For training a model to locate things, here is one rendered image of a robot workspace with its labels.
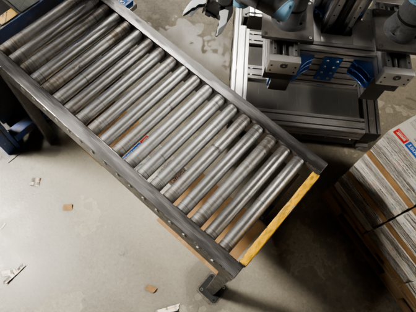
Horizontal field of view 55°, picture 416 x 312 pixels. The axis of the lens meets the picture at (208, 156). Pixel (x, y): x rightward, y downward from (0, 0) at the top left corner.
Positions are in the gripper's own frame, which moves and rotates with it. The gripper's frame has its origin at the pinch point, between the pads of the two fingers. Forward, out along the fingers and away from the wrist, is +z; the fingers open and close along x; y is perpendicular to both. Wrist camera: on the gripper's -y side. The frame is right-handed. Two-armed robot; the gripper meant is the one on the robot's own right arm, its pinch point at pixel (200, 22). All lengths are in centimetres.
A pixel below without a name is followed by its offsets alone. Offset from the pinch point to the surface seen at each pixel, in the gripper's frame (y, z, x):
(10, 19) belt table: 55, 8, 77
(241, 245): 116, 21, -61
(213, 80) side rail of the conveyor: 43.1, -12.2, -7.3
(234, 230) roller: 38, 36, -43
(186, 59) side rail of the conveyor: 45.0, -14.5, 7.0
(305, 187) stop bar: 34, 11, -57
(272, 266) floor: 114, 22, -81
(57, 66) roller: 52, 15, 48
